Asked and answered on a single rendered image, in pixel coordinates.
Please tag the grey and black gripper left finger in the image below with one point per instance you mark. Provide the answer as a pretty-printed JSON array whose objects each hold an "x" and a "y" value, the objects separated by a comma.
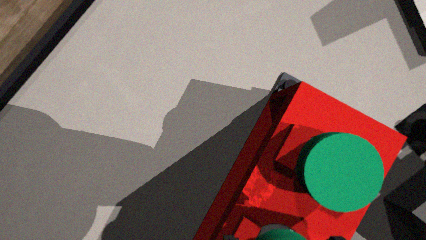
[{"x": 229, "y": 237}]

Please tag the dark grey table edge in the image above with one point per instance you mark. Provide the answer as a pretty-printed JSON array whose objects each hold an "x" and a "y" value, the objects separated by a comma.
[{"x": 42, "y": 49}]

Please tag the grey push-button control box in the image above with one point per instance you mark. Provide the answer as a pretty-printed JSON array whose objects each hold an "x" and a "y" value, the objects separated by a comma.
[{"x": 409, "y": 198}]

